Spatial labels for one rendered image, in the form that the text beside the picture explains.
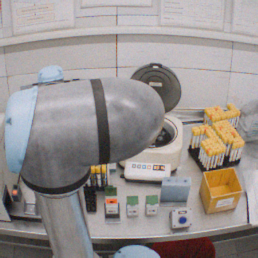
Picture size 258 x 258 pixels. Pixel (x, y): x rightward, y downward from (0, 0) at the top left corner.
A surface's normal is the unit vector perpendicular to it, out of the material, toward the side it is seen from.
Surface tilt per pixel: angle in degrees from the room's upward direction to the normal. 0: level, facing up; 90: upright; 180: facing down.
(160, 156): 90
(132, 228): 0
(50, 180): 85
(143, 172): 25
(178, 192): 90
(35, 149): 79
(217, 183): 90
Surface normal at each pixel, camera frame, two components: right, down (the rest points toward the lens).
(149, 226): 0.01, -0.79
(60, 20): 0.05, 0.67
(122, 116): 0.39, -0.03
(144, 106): 0.67, -0.29
